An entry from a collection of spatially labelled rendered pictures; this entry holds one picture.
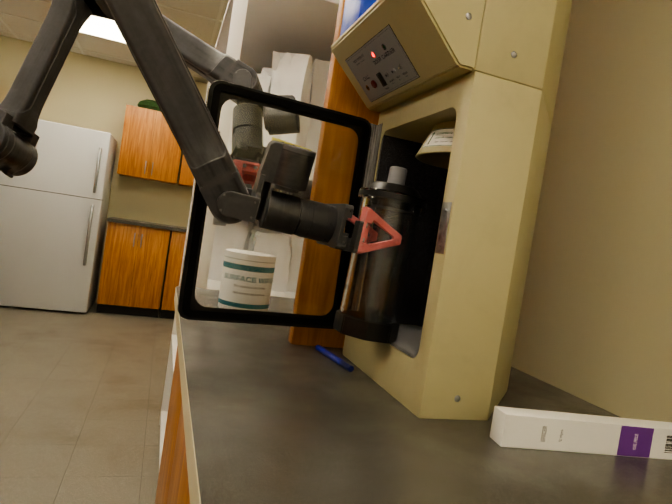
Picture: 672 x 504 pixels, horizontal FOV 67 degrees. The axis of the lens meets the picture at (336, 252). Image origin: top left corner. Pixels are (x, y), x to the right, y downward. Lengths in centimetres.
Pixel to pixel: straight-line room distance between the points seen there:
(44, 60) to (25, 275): 453
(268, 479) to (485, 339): 38
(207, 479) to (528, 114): 60
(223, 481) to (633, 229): 82
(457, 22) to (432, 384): 48
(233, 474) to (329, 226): 38
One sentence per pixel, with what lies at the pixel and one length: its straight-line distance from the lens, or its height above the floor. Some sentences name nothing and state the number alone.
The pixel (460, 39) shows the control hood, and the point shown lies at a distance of 74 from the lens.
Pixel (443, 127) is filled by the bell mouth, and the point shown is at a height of 136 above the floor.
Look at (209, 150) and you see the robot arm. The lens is 71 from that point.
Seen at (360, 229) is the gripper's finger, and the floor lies 118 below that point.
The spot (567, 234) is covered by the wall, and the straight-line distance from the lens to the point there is 117.
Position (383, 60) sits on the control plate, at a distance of 86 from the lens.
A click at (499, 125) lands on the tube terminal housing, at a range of 75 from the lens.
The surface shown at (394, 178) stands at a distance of 81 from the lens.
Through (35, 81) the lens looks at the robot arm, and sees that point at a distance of 122.
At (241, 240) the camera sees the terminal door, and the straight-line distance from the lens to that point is 89.
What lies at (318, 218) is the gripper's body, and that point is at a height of 119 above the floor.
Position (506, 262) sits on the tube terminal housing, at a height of 117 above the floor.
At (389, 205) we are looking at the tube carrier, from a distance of 77.
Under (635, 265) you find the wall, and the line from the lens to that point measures 104.
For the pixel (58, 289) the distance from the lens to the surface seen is 563.
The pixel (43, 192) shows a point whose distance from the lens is 559.
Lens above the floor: 117
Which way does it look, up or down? 2 degrees down
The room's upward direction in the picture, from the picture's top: 9 degrees clockwise
